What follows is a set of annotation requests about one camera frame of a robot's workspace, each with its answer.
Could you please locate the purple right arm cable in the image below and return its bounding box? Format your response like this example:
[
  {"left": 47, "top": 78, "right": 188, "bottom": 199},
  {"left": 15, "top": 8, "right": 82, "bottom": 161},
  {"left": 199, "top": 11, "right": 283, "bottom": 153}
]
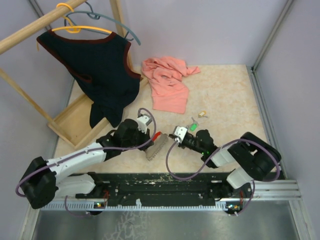
[{"left": 165, "top": 138, "right": 283, "bottom": 216}]

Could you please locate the green key tag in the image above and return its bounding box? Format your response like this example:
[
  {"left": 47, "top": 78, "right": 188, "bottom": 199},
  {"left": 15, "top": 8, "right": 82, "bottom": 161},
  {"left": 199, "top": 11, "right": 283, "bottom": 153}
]
[{"left": 188, "top": 122, "right": 199, "bottom": 132}]

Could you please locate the pink cloth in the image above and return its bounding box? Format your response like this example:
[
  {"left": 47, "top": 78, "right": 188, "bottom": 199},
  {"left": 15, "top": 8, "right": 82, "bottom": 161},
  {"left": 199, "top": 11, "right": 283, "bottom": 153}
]
[{"left": 141, "top": 56, "right": 201, "bottom": 114}]

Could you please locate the wooden clothes rack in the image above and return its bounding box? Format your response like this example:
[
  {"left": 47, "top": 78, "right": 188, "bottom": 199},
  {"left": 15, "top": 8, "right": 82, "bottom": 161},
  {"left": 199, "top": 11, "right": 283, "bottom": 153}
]
[{"left": 0, "top": 0, "right": 149, "bottom": 151}]

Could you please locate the yellow clothes hanger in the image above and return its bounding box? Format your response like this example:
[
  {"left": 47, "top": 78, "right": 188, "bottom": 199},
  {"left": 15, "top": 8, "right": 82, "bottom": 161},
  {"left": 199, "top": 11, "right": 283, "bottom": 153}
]
[{"left": 36, "top": 2, "right": 113, "bottom": 52}]

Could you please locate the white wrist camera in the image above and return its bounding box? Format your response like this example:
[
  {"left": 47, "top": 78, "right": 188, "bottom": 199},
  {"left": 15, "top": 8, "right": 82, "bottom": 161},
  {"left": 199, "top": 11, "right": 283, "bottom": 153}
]
[
  {"left": 136, "top": 114, "right": 152, "bottom": 134},
  {"left": 173, "top": 126, "right": 188, "bottom": 144}
]

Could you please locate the grey-blue clothes hanger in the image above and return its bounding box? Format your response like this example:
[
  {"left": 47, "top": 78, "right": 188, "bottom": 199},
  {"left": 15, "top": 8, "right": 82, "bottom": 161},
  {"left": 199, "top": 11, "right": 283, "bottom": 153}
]
[{"left": 63, "top": 0, "right": 142, "bottom": 46}]

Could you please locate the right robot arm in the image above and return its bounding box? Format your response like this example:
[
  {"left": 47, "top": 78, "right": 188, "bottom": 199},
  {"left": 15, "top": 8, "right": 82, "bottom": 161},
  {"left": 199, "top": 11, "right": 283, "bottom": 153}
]
[{"left": 169, "top": 126, "right": 282, "bottom": 198}]

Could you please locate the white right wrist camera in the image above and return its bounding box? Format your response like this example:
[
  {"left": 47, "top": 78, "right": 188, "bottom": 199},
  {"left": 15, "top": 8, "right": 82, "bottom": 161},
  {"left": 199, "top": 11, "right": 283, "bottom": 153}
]
[{"left": 173, "top": 126, "right": 188, "bottom": 144}]

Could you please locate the yellow key tag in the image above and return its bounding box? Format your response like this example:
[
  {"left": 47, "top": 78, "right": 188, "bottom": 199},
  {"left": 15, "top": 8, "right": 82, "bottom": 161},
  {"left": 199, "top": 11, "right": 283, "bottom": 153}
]
[{"left": 198, "top": 111, "right": 208, "bottom": 118}]

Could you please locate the dark navy vest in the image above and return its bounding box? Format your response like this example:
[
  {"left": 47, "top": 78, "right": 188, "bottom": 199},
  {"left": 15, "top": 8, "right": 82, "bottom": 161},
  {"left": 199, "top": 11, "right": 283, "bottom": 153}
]
[{"left": 36, "top": 30, "right": 141, "bottom": 128}]

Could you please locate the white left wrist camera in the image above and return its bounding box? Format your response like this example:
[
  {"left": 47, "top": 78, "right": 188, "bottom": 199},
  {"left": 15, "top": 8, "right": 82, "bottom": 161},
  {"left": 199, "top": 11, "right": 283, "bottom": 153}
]
[{"left": 136, "top": 114, "right": 152, "bottom": 134}]

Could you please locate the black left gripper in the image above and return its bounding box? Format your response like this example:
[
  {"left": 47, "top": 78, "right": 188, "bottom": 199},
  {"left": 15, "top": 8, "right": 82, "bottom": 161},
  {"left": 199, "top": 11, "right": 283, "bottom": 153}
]
[{"left": 122, "top": 124, "right": 154, "bottom": 151}]

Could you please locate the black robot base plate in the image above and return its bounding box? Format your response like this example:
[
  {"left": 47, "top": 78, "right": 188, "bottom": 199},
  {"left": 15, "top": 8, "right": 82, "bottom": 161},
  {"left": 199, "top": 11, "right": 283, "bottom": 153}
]
[{"left": 75, "top": 172, "right": 252, "bottom": 207}]

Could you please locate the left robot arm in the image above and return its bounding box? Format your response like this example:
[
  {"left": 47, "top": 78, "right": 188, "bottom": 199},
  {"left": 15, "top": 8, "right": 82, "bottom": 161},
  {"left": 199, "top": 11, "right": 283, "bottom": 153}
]
[{"left": 16, "top": 115, "right": 154, "bottom": 210}]

